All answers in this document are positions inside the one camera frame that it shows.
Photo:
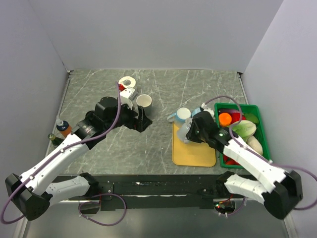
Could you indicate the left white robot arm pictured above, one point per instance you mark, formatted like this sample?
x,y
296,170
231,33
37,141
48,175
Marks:
x,y
34,191

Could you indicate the dark purple toy eggplant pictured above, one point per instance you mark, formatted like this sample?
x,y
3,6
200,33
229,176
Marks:
x,y
227,110

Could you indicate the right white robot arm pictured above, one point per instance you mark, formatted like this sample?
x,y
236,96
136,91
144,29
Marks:
x,y
278,190

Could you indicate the green bottle gold cap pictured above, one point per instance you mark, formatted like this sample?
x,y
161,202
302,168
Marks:
x,y
56,141

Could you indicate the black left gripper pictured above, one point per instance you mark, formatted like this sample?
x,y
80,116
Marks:
x,y
139,125

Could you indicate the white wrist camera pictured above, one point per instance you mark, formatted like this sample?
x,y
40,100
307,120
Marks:
x,y
205,108
127,96

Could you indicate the yellow tray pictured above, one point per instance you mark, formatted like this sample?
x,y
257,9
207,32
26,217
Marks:
x,y
191,154

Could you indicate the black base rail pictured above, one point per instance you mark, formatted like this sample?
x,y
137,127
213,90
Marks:
x,y
156,191

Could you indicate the white paper towel roll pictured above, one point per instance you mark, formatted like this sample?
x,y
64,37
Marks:
x,y
126,82

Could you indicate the light blue faceted mug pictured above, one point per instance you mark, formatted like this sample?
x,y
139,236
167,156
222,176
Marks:
x,y
195,111

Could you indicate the orange juice bottle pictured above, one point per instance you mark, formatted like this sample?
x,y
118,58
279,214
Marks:
x,y
63,127

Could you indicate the red toy pepper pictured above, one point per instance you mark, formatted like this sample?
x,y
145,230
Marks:
x,y
235,117

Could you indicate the green toy vegetable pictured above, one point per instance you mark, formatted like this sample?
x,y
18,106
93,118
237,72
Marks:
x,y
251,117

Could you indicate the green toy cabbage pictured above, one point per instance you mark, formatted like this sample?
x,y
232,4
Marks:
x,y
245,128

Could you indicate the light blue white mug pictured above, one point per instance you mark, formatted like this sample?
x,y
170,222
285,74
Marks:
x,y
180,115

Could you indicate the small grey cup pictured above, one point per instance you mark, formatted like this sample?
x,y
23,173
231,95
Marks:
x,y
183,130

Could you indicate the grey blue mug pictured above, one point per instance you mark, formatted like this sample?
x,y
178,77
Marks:
x,y
144,101

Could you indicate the white toy radish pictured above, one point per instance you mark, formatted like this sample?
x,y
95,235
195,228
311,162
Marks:
x,y
255,145

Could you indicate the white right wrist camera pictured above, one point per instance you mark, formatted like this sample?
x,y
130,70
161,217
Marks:
x,y
205,108

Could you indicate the orange toy fruit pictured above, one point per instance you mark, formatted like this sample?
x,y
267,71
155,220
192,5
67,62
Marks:
x,y
225,119

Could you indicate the green plastic bin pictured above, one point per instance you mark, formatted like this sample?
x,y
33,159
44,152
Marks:
x,y
260,132

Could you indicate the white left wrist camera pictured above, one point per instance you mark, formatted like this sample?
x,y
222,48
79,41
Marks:
x,y
127,96

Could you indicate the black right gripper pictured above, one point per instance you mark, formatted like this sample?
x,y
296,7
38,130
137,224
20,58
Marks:
x,y
190,135

